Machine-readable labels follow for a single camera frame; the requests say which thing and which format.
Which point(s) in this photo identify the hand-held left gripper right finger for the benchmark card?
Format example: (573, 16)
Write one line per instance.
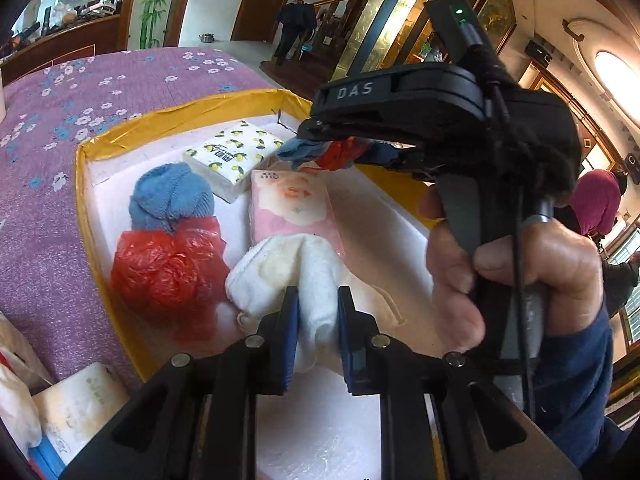
(348, 345)

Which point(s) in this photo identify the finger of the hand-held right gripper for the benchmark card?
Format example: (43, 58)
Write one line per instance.
(325, 127)
(400, 162)

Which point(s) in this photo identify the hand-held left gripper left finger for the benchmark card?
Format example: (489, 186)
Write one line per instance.
(289, 345)

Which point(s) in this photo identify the blue and red cloth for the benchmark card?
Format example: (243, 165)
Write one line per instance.
(340, 155)

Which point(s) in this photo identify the small blue cloth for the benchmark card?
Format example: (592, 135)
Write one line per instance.
(300, 150)

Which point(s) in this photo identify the white towel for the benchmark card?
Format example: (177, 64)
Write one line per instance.
(295, 265)

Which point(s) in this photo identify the yellow cardboard box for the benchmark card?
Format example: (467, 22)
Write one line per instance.
(150, 127)

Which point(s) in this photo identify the person's right forearm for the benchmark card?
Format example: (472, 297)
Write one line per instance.
(575, 385)

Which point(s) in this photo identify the person's right hand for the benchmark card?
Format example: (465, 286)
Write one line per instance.
(570, 270)

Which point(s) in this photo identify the teal stool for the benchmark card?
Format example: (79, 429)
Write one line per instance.
(307, 49)

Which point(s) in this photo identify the pink tissue pack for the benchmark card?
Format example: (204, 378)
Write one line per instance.
(295, 205)

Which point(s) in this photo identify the golden pillar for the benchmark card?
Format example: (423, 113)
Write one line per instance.
(390, 20)

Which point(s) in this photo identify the framed painting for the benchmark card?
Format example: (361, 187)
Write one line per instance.
(495, 10)

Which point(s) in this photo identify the lemon print tissue pack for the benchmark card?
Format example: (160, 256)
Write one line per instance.
(225, 160)

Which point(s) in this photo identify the wooden stair railing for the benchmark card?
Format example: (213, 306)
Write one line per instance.
(340, 15)

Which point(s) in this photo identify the red plastic bag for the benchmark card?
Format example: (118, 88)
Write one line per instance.
(165, 275)

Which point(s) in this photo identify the wooden door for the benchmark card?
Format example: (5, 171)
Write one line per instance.
(260, 0)

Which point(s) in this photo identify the metal kettle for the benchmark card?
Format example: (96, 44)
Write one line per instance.
(206, 37)

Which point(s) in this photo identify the blue knit towel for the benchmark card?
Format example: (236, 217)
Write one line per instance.
(170, 195)

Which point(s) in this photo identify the white green print tissue pack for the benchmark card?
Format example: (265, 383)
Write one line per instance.
(80, 405)

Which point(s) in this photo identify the purple floral tablecloth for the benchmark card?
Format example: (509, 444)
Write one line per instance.
(45, 240)

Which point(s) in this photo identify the blue tissue packet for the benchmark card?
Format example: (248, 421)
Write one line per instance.
(47, 460)

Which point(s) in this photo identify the wooden counter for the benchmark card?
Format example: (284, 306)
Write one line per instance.
(60, 45)

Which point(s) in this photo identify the black wall speaker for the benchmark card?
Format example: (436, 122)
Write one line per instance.
(537, 51)

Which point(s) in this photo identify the bamboo wall sticker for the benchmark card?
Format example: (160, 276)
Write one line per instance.
(152, 5)

